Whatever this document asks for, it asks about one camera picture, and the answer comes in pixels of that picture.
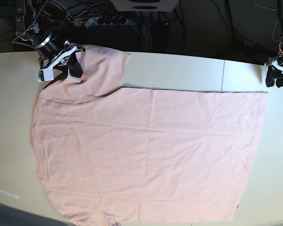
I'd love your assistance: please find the black power strip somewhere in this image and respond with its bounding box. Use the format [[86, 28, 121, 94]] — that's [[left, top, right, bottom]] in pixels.
[[72, 16, 129, 28]]

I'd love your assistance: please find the black table leg post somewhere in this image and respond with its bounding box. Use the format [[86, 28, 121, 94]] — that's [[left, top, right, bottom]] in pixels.
[[141, 25, 152, 52]]

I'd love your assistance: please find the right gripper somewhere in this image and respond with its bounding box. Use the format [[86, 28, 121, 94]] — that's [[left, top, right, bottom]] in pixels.
[[33, 29, 85, 78]]

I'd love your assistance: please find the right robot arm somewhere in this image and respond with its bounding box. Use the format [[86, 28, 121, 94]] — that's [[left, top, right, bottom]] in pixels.
[[11, 0, 85, 82]]

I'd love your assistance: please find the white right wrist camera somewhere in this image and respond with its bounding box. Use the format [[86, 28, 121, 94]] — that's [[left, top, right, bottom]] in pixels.
[[36, 68, 54, 82]]

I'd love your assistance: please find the pink T-shirt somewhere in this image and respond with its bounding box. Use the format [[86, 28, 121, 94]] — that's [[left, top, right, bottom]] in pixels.
[[31, 45, 267, 226]]

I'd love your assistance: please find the grey cable on floor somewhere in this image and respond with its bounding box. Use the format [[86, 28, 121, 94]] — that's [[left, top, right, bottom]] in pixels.
[[271, 0, 283, 42]]

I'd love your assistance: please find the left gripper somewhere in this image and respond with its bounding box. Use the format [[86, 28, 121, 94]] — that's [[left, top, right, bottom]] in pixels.
[[265, 57, 283, 88]]

